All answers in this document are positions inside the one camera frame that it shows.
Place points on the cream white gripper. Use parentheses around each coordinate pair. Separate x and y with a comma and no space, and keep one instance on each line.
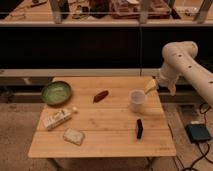
(165,78)

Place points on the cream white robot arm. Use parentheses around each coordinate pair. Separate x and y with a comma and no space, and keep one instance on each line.
(179,59)

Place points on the translucent white plastic cup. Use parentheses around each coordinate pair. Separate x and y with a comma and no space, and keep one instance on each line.
(136,100)

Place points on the black foot pedal box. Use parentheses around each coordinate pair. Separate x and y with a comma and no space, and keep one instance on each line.
(197,133)

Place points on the wooden table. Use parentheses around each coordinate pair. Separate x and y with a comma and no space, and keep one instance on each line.
(109,126)

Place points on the brown sausage-shaped object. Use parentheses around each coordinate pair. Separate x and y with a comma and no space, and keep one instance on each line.
(100,96)

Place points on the red tray on shelf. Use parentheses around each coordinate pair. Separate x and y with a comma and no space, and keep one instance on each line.
(131,9)

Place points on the green ceramic bowl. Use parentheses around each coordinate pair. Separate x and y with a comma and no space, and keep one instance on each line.
(56,93)

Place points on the white printed carton box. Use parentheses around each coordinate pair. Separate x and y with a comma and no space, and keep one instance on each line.
(57,119)

